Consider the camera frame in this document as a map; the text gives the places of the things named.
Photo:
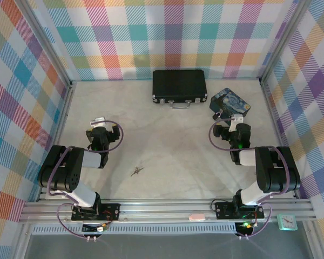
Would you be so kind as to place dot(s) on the blue starry night print box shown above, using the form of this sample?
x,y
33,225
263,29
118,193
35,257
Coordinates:
x,y
229,101

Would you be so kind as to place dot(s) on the bronze key bunch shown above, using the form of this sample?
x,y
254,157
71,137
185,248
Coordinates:
x,y
136,170

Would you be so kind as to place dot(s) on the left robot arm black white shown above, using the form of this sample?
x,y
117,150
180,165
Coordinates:
x,y
70,167

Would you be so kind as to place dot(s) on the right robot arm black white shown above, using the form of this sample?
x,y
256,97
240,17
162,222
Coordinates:
x,y
275,167

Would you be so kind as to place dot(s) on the pink oval eraser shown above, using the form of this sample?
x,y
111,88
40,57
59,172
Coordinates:
x,y
197,217

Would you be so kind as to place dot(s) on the mint green square clock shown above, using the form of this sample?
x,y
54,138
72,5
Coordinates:
x,y
287,221

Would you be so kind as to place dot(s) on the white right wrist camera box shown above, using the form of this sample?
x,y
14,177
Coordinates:
x,y
237,121

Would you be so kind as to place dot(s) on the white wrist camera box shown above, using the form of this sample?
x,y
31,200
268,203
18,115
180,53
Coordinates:
x,y
97,122
237,121

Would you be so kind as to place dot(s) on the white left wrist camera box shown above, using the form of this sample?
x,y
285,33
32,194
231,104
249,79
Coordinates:
x,y
97,122

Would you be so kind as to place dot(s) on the aluminium left side rail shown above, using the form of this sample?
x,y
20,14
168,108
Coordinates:
x,y
62,129

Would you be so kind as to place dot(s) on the aluminium right side rail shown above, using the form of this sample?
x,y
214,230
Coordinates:
x,y
275,124

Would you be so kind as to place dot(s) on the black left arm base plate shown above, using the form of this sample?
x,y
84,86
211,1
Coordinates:
x,y
111,209

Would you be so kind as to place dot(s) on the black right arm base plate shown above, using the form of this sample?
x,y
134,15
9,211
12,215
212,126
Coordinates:
x,y
222,210

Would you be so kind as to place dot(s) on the aluminium front frame rail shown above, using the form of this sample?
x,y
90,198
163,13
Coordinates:
x,y
162,210

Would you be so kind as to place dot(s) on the aluminium right frame post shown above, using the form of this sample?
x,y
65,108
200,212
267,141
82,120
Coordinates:
x,y
283,40

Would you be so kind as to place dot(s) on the aluminium frame post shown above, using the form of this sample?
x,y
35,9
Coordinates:
x,y
283,40
47,40

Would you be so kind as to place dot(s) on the aluminium left frame post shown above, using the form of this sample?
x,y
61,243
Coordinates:
x,y
47,40

